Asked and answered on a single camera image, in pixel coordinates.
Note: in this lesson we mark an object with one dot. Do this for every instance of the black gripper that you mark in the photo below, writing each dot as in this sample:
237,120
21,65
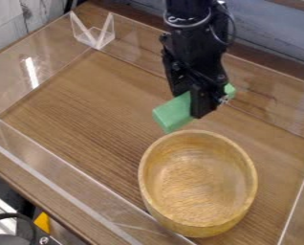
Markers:
193,46

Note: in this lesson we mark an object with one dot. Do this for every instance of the green rectangular block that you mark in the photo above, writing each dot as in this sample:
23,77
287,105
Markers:
173,114

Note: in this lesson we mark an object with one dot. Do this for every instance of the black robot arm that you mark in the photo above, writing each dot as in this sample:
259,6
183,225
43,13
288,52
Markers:
195,9

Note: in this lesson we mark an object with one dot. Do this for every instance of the brown wooden bowl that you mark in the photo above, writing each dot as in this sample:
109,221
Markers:
197,181

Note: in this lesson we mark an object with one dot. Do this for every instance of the yellow black device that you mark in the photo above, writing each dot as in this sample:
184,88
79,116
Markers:
33,230

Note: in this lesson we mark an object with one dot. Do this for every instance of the clear acrylic corner bracket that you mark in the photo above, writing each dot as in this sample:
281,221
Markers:
93,37

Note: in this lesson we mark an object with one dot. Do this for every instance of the clear acrylic front wall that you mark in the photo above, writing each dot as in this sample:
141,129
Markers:
84,205

